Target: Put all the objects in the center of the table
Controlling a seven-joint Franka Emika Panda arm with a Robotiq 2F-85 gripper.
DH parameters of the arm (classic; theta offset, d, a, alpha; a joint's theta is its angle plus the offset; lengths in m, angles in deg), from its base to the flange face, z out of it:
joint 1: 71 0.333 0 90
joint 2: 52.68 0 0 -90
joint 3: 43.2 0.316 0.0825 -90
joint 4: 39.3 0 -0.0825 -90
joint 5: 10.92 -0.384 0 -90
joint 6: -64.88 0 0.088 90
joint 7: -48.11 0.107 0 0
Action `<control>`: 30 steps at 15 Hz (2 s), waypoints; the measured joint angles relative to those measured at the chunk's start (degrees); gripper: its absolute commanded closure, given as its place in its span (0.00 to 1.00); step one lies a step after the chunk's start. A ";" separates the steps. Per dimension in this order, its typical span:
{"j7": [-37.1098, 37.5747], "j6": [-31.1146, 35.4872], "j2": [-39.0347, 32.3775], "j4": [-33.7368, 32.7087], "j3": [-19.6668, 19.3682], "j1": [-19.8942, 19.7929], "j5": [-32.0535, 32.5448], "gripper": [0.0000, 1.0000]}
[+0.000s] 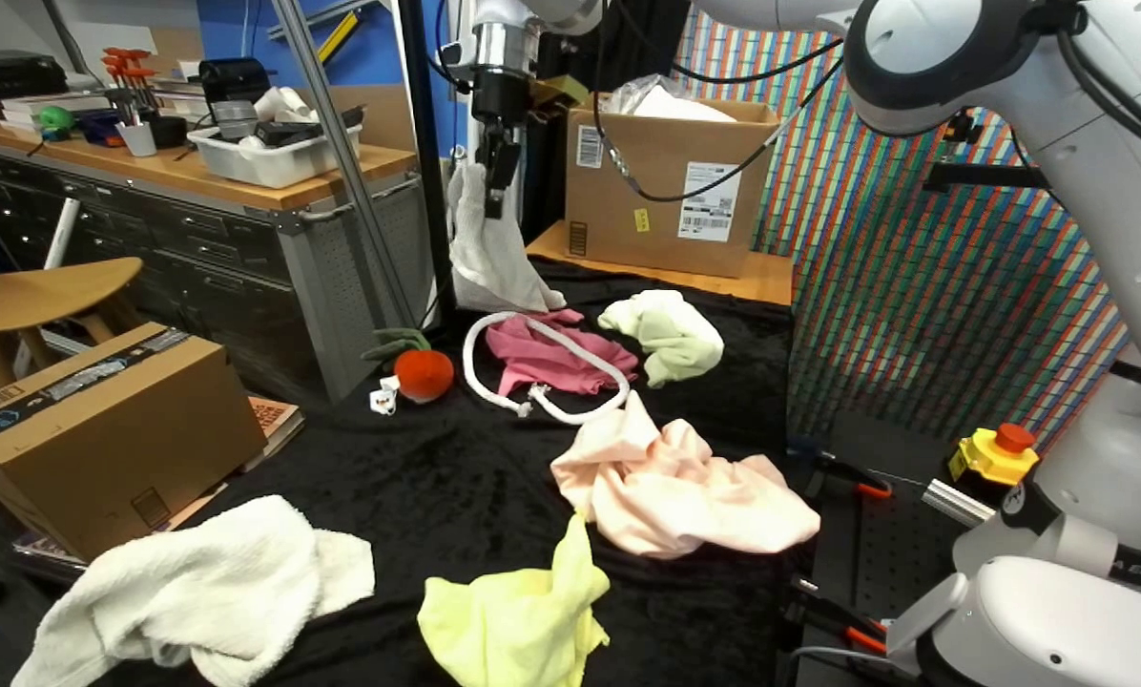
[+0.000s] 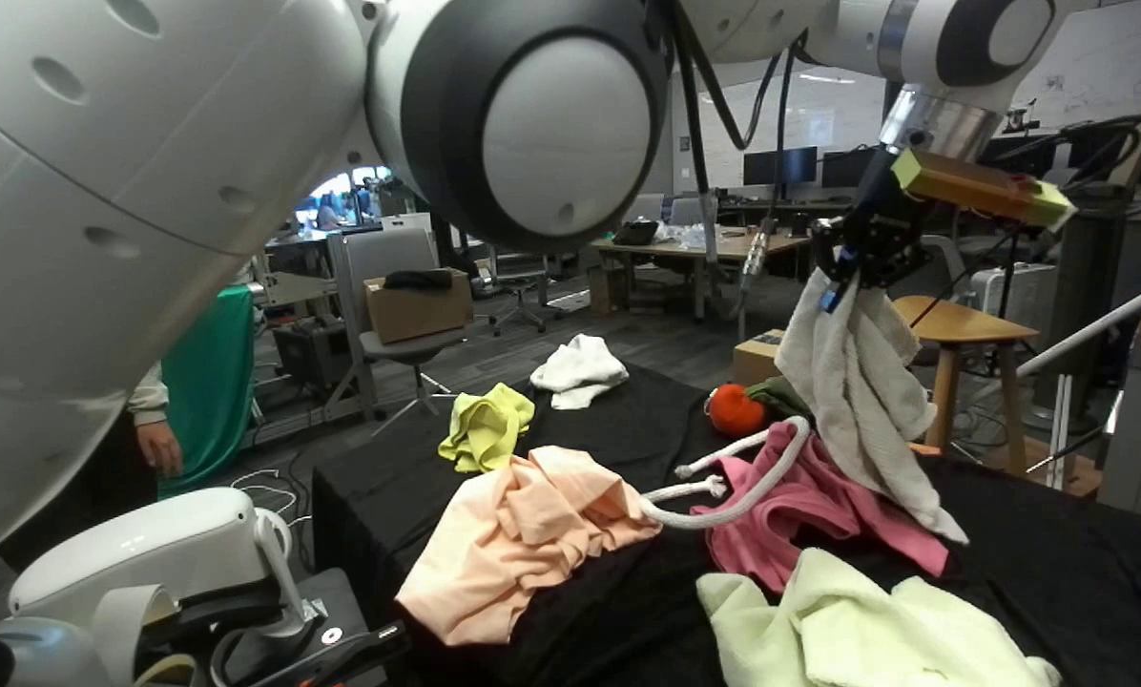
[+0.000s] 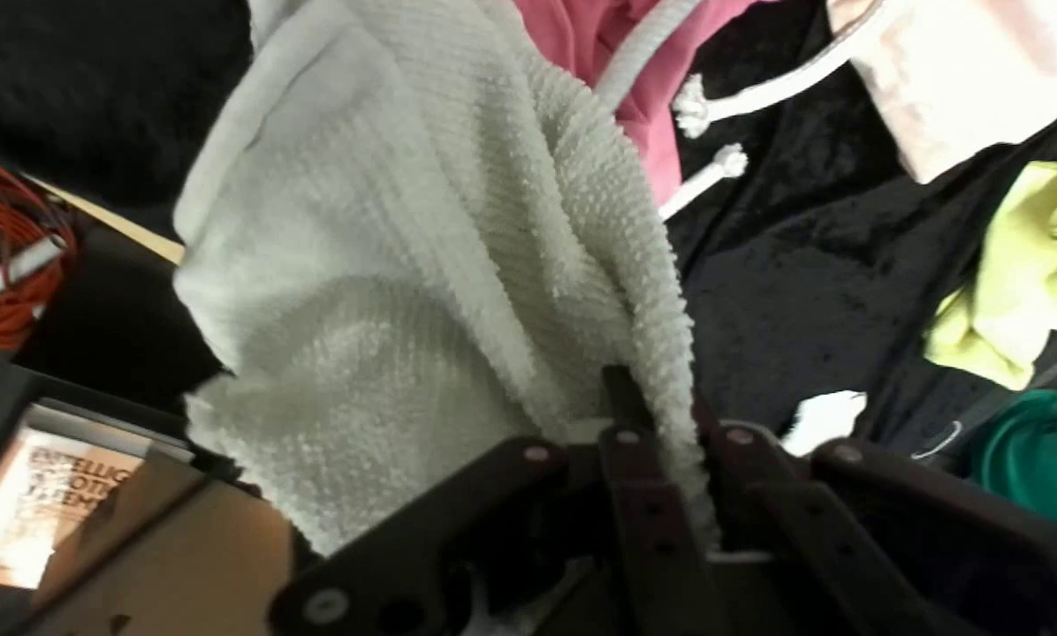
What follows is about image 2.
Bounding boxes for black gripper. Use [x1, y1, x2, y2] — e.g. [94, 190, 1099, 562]
[811, 165, 930, 311]

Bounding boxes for plain cardboard box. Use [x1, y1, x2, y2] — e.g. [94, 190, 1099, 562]
[362, 268, 479, 348]

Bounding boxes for yellow cloth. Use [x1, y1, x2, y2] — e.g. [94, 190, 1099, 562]
[434, 377, 541, 476]

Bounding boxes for small white towel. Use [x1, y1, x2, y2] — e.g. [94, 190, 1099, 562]
[776, 265, 972, 550]

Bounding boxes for orange plush fruit green leaves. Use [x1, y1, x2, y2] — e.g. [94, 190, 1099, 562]
[697, 375, 816, 443]

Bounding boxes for wooden office desk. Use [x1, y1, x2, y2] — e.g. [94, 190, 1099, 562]
[593, 221, 812, 320]

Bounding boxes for black computer monitor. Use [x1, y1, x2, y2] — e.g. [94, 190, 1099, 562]
[742, 144, 821, 196]
[821, 144, 886, 196]

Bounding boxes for green table cover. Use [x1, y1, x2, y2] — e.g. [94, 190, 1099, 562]
[157, 284, 264, 492]

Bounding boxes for large white towel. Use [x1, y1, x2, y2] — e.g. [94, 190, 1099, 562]
[526, 333, 634, 413]

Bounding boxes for tan wrist camera box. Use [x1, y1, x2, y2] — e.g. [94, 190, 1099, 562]
[891, 151, 1081, 233]

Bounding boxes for black computer tower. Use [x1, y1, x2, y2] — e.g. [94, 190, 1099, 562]
[1053, 189, 1134, 375]

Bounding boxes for white braided rope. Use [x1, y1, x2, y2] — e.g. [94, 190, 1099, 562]
[631, 415, 816, 534]

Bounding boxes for pink cloth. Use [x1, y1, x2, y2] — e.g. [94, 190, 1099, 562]
[697, 433, 953, 600]

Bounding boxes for grey metal tripod pole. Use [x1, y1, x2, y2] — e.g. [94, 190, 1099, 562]
[1012, 287, 1141, 377]

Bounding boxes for grey office chair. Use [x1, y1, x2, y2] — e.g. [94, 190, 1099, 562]
[336, 224, 498, 425]

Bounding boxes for wooden stool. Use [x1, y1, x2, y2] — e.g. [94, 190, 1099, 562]
[891, 294, 1041, 474]

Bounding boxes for pale green terry towel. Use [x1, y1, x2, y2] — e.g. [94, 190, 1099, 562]
[694, 546, 1066, 687]

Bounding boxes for peach cloth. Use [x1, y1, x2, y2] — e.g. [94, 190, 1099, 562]
[393, 443, 663, 649]

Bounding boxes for black velvet tablecloth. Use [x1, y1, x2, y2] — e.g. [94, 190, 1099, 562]
[309, 359, 1141, 687]

